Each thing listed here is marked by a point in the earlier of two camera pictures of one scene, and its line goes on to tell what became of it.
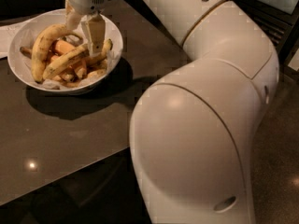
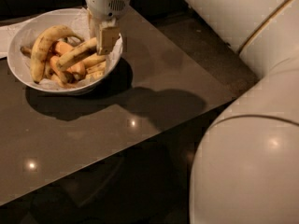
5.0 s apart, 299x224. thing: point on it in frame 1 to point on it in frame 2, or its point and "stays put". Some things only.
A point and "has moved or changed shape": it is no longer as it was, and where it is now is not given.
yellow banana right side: (106, 48) stays put
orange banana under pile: (63, 47) stays put
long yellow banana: (54, 65) has moved or changed shape
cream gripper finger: (72, 18) to (93, 24)
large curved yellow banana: (41, 44) stays put
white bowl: (23, 34) stays put
